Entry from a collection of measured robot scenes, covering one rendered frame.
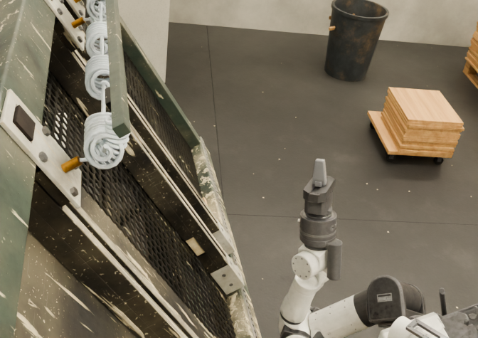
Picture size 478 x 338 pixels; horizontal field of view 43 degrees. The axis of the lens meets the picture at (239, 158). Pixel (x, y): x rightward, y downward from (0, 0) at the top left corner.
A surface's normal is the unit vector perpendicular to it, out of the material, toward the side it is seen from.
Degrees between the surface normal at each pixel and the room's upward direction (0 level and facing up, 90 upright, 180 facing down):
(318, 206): 80
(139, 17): 90
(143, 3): 90
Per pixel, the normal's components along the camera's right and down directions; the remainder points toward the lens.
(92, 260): 0.19, 0.56
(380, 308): -0.60, -0.30
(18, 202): 0.88, -0.46
